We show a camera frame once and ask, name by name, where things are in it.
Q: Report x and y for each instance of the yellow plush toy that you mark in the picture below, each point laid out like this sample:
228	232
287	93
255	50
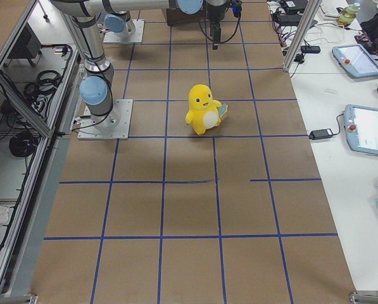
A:
205	112

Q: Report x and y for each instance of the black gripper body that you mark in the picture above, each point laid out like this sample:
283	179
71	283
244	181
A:
214	14

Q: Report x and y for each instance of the near teach pendant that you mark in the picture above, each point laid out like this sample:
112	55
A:
361	128

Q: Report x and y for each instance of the dark wooden drawer cabinet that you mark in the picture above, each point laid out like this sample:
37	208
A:
176	16

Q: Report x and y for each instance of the teach pendant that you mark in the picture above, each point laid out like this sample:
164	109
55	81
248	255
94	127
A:
356	61
361	128

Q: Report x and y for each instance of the far teach pendant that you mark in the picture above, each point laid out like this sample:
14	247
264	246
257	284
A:
356	61

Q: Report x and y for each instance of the aluminium frame post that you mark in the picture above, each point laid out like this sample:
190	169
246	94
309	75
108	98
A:
303	27

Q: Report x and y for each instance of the black power adapter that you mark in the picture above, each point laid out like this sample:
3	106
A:
320	134

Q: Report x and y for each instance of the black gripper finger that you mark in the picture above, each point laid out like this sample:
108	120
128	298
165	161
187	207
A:
215	31

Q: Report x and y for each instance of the green drink bottle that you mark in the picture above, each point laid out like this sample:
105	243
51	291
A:
348	14

